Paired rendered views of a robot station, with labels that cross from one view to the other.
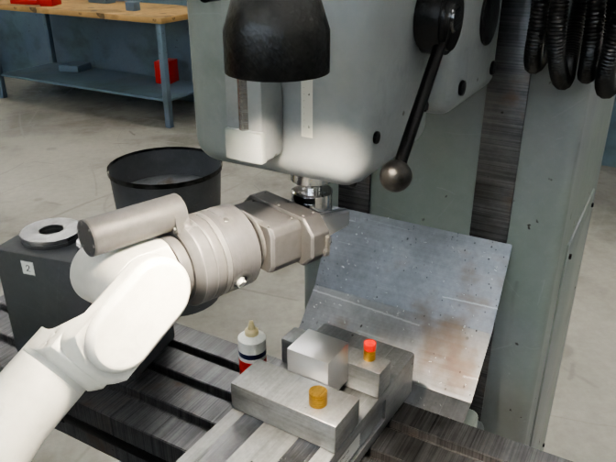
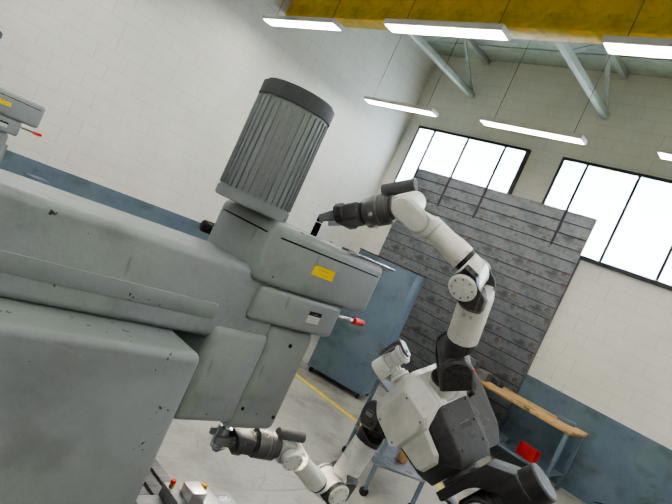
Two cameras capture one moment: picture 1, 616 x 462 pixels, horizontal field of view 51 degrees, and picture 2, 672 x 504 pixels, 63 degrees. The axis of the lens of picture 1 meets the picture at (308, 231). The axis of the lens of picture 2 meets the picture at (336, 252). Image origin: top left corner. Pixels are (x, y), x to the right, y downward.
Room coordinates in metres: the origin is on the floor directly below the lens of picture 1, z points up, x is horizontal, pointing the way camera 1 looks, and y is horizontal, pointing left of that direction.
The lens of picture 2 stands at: (2.24, 0.45, 1.92)
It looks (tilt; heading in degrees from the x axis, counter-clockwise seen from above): 2 degrees down; 193
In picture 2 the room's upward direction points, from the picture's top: 25 degrees clockwise
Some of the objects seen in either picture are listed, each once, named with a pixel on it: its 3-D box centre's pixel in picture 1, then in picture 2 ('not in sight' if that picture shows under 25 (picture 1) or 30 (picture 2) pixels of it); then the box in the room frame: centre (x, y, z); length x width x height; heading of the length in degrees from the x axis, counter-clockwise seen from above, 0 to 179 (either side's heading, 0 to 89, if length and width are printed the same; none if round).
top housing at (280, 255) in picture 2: not in sight; (298, 258); (0.69, -0.01, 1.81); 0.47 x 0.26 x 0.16; 151
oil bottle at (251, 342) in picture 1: (252, 352); not in sight; (0.78, 0.08, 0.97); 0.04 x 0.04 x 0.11
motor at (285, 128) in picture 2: not in sight; (275, 151); (0.90, -0.13, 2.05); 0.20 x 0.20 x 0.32
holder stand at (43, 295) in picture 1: (88, 291); not in sight; (0.88, 0.34, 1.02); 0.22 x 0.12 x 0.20; 71
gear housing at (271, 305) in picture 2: not in sight; (273, 297); (0.72, -0.03, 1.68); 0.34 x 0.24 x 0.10; 151
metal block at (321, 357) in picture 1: (317, 364); (191, 496); (0.68, -0.01, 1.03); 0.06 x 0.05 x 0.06; 58
